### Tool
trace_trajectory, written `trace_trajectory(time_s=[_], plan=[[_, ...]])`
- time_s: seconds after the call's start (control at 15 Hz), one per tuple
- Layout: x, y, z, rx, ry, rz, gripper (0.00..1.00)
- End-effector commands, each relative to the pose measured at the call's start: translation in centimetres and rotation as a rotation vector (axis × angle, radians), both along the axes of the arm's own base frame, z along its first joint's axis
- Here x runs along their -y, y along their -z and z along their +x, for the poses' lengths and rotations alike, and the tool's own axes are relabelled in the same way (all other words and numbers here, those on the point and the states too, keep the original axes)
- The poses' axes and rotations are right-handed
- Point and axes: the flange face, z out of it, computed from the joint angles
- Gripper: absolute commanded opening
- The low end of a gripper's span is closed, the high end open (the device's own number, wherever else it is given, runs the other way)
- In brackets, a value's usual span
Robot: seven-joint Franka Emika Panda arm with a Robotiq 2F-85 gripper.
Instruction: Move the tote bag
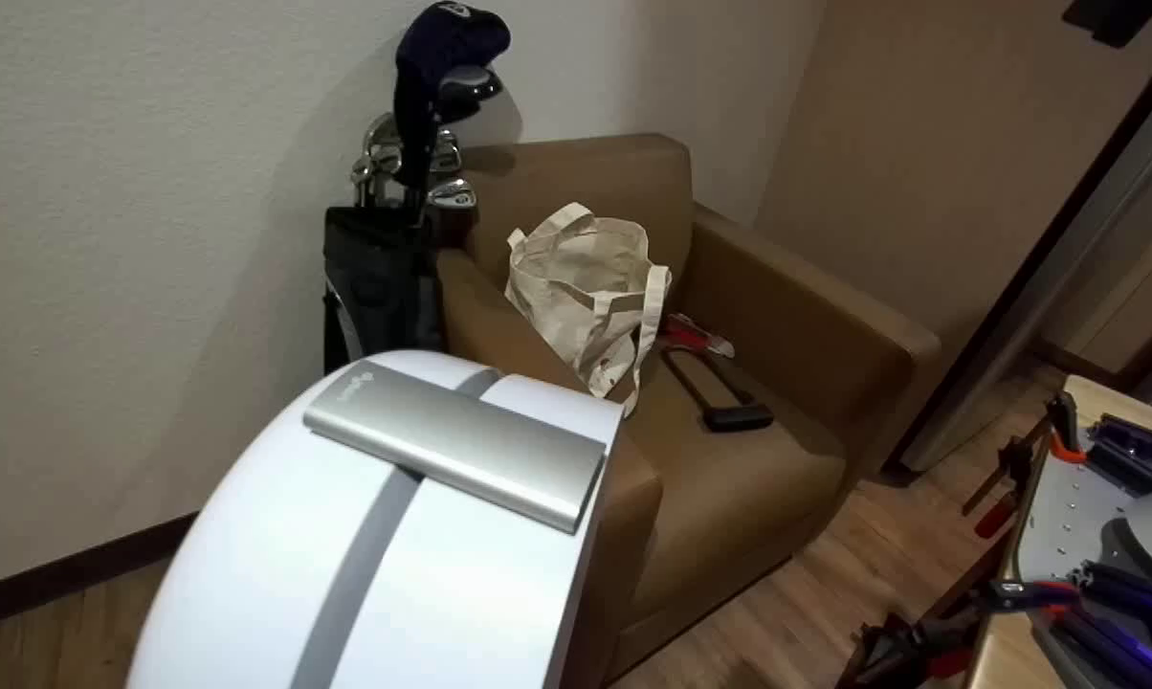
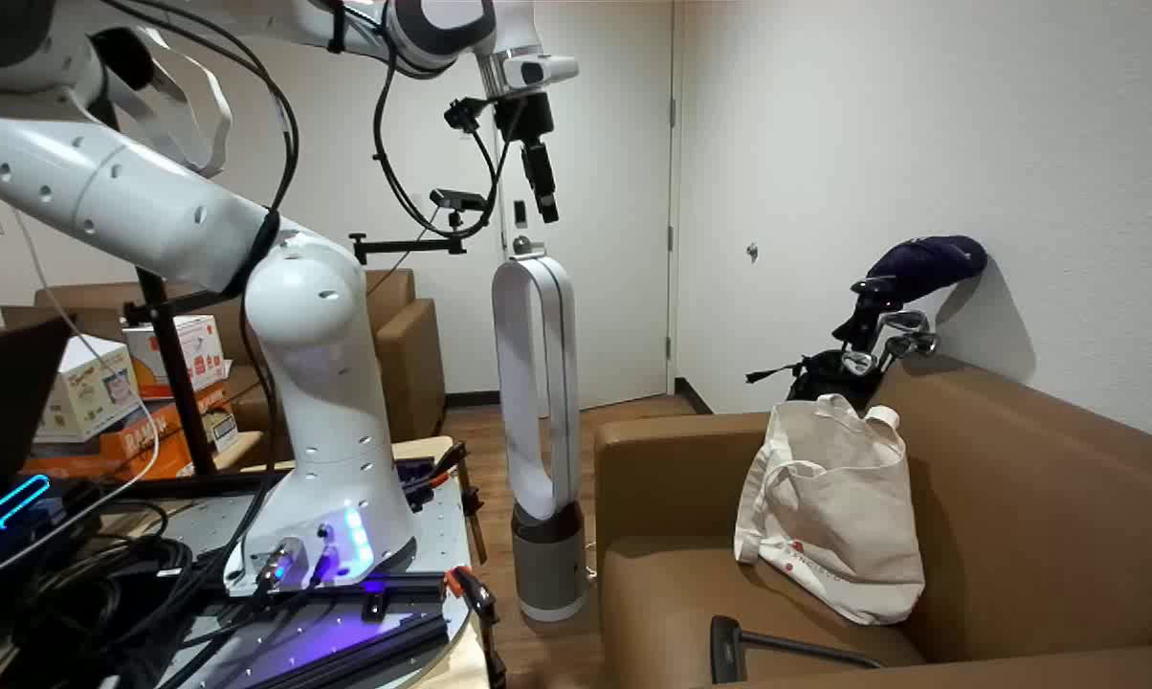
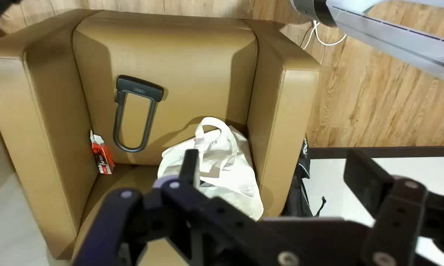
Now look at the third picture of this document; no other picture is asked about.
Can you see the white canvas tote bag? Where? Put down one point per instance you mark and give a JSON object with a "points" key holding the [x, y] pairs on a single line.
{"points": [[230, 171]]}

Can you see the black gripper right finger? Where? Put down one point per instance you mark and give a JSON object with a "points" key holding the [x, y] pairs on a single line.
{"points": [[399, 207]]}

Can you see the red white tag package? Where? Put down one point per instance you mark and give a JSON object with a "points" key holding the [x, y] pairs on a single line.
{"points": [[104, 157]]}

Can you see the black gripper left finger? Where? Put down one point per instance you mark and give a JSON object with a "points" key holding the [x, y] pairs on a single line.
{"points": [[133, 222]]}

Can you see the tan leather armchair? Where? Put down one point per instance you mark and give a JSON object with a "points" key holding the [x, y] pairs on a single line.
{"points": [[207, 63]]}

